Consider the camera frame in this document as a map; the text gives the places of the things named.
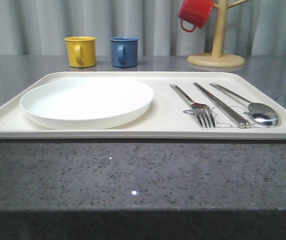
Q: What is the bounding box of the steel fork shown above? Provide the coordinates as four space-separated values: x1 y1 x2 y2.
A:
169 84 216 130

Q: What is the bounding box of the white round plate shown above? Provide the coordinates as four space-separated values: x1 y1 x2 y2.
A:
19 77 154 130

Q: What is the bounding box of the steel spoon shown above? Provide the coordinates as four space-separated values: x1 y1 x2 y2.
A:
210 83 280 127

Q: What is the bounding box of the cream rabbit serving tray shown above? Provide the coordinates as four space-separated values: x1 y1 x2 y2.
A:
0 71 286 140

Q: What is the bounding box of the blue mug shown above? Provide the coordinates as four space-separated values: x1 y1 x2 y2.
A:
109 36 139 68

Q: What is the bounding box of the yellow mug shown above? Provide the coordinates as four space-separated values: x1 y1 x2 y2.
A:
64 36 97 68

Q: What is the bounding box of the wooden mug tree stand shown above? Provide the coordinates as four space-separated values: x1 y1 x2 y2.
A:
187 0 247 68

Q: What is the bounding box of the red mug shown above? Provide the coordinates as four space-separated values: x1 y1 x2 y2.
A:
178 0 215 33

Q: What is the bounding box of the grey curtain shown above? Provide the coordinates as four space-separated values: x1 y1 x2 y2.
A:
0 0 286 56

